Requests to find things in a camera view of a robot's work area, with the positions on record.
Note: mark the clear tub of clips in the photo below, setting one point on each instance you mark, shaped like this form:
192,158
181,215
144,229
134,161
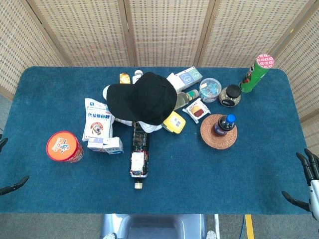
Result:
210,89

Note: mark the glass jar black lid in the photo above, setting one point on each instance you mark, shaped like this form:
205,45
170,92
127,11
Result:
230,95

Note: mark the white cake snack packet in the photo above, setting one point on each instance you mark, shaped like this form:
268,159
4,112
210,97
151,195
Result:
197,110

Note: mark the blue table cloth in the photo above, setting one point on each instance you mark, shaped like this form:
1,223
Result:
199,174

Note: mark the white blue milk carton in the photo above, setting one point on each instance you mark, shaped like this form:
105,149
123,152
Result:
113,146

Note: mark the small bottle white cap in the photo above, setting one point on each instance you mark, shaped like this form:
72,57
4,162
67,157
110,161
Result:
137,73

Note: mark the right robot hand black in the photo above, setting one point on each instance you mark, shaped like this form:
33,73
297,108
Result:
314,194

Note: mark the Pepsi cola bottle blue cap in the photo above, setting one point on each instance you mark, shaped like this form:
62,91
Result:
223,125

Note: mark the dark soy sauce bottle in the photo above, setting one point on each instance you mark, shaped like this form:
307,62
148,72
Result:
139,154

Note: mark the gold snack packet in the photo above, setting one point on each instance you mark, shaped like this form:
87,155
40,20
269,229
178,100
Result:
124,78

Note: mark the red orange noodle tub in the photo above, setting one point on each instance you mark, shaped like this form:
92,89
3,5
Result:
62,147

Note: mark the black hat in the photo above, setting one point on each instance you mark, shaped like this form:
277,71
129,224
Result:
149,99

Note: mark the white box pastel tiles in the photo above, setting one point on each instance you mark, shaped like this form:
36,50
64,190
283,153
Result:
187,78

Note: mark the round woven rattan coaster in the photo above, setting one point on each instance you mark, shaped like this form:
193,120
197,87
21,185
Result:
208,139

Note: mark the green chips can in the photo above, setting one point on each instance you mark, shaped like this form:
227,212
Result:
256,72

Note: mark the green container yellow lid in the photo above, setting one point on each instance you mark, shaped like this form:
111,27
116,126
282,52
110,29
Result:
174,122

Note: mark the grey blue robot body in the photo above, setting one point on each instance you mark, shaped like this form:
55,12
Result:
154,226

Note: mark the yellow oil bottle green cap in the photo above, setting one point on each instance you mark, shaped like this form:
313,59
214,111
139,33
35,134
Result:
184,98

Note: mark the white table leg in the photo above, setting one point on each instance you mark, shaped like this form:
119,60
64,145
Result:
216,226

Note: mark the white sugar bag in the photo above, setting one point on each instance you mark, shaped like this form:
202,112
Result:
97,119

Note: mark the woven bamboo folding screen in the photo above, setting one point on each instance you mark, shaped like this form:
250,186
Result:
162,30

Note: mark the left robot hand black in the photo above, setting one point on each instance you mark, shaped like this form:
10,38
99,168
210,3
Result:
15,185

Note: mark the white yoghurt drink bottle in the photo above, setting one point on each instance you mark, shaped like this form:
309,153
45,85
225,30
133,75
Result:
124,122

